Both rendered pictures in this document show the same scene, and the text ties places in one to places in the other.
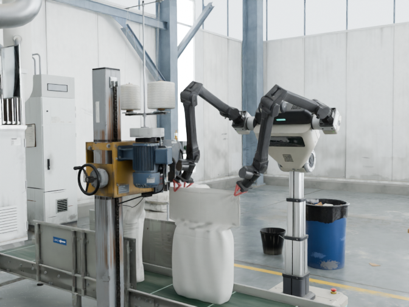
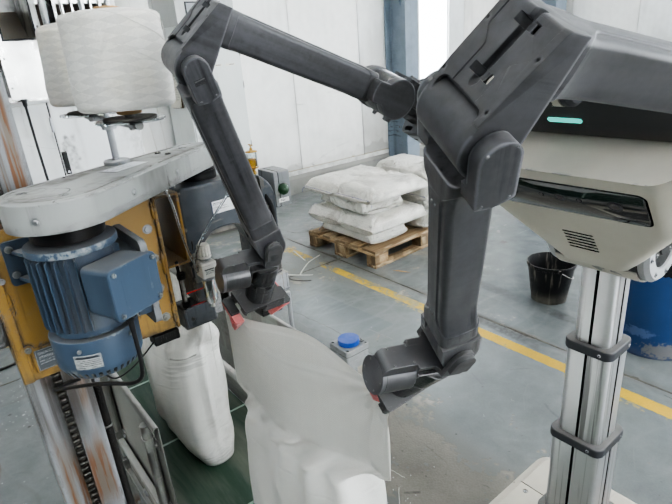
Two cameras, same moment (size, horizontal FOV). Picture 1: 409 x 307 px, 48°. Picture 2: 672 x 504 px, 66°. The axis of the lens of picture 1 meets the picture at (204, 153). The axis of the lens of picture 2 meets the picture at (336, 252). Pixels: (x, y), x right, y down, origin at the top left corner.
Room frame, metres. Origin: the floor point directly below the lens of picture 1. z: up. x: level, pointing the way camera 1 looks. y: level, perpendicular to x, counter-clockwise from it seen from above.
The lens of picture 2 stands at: (1.89, -0.35, 1.60)
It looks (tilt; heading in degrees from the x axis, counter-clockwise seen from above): 21 degrees down; 17
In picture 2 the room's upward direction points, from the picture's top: 4 degrees counter-clockwise
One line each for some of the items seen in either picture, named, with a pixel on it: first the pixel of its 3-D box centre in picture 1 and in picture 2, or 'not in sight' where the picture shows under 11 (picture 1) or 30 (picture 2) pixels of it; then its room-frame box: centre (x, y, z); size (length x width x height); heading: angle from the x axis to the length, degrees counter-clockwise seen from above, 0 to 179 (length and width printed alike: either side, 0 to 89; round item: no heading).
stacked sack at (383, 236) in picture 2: not in sight; (362, 225); (5.90, 0.62, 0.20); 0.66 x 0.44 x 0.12; 54
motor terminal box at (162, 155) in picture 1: (164, 158); (124, 289); (2.56, 0.23, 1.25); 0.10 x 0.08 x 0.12; 169
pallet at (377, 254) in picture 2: not in sight; (390, 228); (6.19, 0.44, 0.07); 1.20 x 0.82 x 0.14; 146
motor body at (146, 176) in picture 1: (146, 165); (87, 302); (2.58, 0.33, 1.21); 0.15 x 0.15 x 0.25
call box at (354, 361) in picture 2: not in sight; (349, 351); (3.09, 0.00, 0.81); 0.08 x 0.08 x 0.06; 54
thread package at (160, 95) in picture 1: (160, 95); (118, 61); (2.70, 0.25, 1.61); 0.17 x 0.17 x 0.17
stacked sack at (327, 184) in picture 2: not in sight; (347, 179); (6.05, 0.77, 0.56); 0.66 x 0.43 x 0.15; 142
